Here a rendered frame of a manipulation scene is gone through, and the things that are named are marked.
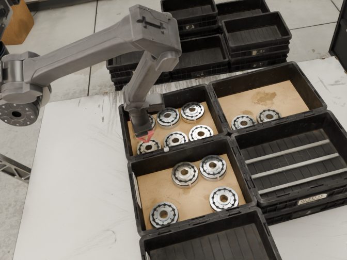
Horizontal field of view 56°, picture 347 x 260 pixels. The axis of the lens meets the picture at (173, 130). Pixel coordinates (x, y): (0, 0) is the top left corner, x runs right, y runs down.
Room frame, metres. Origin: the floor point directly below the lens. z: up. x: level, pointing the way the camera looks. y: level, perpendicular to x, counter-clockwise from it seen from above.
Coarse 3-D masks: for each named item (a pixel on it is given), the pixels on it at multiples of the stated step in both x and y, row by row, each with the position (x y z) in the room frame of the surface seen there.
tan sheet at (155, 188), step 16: (144, 176) 0.70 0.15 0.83; (160, 176) 0.68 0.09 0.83; (224, 176) 0.62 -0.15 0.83; (144, 192) 0.63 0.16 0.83; (160, 192) 0.61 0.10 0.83; (176, 192) 0.60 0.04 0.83; (192, 192) 0.58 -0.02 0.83; (208, 192) 0.57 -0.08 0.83; (240, 192) 0.54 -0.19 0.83; (144, 208) 0.56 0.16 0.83; (192, 208) 0.52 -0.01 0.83; (208, 208) 0.51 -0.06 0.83
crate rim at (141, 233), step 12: (192, 144) 0.73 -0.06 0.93; (204, 144) 0.72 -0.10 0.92; (144, 156) 0.72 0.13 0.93; (156, 156) 0.71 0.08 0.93; (240, 168) 0.58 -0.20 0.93; (132, 180) 0.63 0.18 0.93; (132, 192) 0.58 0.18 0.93; (252, 192) 0.49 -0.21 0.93; (252, 204) 0.45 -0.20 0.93; (204, 216) 0.44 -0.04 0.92; (156, 228) 0.43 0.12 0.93; (168, 228) 0.43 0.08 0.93
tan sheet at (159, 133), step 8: (208, 112) 0.95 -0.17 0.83; (208, 120) 0.91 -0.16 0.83; (160, 128) 0.92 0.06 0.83; (176, 128) 0.90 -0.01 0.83; (184, 128) 0.89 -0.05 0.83; (152, 136) 0.89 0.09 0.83; (160, 136) 0.88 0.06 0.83; (200, 136) 0.83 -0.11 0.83; (136, 144) 0.86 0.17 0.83; (136, 152) 0.82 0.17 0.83
